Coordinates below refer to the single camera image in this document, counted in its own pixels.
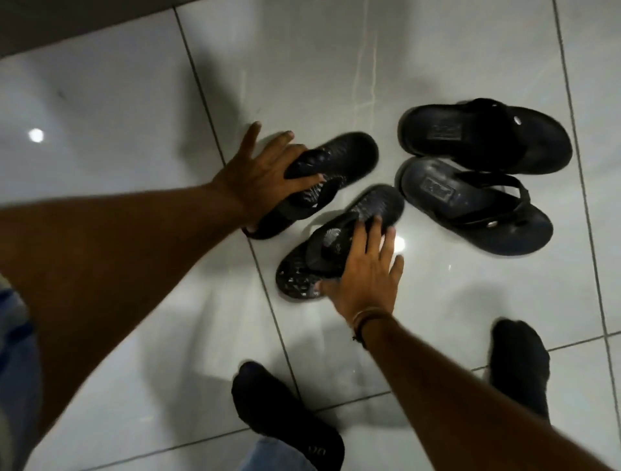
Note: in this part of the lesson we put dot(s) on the person's left hand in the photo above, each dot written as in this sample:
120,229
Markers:
254,182

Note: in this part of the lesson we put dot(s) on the person's right hand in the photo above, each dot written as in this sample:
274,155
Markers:
366,281

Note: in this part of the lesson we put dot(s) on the person's left thumb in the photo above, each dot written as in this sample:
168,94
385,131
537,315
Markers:
305,183

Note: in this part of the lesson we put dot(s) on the person's right middle finger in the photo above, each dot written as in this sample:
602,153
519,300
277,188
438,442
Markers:
375,237

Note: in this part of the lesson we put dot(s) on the person's left little finger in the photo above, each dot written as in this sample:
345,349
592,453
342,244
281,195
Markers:
253,138

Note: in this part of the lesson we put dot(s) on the person's right little finger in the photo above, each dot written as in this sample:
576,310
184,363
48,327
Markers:
397,271

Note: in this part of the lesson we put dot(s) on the person's right thumb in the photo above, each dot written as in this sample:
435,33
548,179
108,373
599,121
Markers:
331,290

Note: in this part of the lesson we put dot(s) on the black patterned flip-flop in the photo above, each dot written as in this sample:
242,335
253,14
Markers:
376,201
347,155

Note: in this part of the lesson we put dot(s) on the person's right forearm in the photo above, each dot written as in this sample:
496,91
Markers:
465,402

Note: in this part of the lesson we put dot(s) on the person's left forearm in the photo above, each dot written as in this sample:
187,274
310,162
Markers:
106,262

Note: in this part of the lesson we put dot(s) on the person's left black sock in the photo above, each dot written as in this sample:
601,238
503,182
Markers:
281,412

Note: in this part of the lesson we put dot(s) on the person's black sock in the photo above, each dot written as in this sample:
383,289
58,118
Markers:
281,412
519,369

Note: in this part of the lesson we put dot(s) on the person's right black sock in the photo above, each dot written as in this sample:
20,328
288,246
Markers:
519,369

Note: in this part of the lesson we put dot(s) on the person's blue jeans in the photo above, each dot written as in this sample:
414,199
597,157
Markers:
19,388

